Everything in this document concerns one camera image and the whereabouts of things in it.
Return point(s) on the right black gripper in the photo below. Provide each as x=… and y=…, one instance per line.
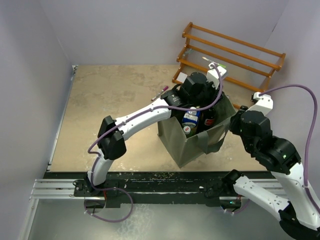
x=234, y=120

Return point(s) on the glass cola bottle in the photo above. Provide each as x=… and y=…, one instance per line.
x=208, y=119

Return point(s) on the green canvas bag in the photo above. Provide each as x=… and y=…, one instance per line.
x=184, y=149

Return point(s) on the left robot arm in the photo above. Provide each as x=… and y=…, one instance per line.
x=197, y=93

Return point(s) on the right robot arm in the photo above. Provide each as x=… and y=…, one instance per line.
x=296, y=214

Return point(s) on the blue white beverage carton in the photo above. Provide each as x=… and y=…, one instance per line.
x=191, y=118

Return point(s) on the green bottle white cap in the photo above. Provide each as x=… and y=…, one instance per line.
x=189, y=131

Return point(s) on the green marker pen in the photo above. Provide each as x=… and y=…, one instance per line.
x=210, y=60

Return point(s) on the wooden shelf rack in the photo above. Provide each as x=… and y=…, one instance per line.
x=250, y=67

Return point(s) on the white card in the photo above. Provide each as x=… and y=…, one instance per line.
x=181, y=77

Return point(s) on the purple marker pen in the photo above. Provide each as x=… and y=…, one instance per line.
x=159, y=93

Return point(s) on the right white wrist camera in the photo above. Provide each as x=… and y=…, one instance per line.
x=261, y=103

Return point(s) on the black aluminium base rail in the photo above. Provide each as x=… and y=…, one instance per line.
x=139, y=187

